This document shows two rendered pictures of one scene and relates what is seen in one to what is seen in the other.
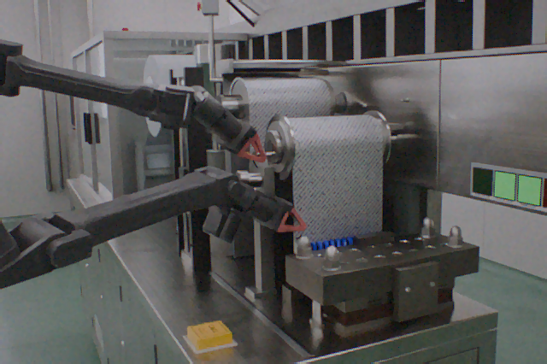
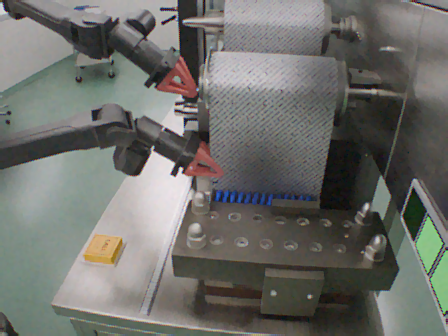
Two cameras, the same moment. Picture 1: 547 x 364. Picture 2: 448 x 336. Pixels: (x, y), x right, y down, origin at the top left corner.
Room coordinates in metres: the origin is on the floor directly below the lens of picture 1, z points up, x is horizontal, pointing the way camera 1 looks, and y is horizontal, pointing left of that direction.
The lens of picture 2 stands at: (0.72, -0.37, 1.47)
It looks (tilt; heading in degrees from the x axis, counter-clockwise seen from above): 32 degrees down; 32
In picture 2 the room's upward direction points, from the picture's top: straight up
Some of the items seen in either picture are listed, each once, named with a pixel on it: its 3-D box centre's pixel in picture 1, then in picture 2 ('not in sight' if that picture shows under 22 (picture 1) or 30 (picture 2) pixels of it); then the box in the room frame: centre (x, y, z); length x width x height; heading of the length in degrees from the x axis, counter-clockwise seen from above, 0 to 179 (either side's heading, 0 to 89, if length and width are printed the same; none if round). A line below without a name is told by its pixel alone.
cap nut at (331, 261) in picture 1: (331, 256); (196, 233); (1.07, -0.10, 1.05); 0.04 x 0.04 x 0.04
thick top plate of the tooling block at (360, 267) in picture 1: (384, 263); (284, 243); (1.18, -0.22, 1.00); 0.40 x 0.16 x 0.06; 116
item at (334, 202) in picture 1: (339, 207); (267, 161); (1.27, -0.13, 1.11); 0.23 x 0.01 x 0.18; 116
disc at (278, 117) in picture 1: (279, 146); (212, 83); (1.27, 0.00, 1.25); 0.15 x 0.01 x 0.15; 26
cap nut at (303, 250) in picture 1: (304, 246); (200, 200); (1.15, -0.05, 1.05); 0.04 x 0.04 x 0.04
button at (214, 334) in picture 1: (209, 335); (103, 248); (1.03, 0.14, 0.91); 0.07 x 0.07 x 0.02; 26
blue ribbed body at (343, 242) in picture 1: (344, 244); (265, 201); (1.25, -0.14, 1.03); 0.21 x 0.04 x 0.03; 116
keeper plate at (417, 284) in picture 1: (416, 290); (290, 294); (1.10, -0.27, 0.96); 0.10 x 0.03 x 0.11; 116
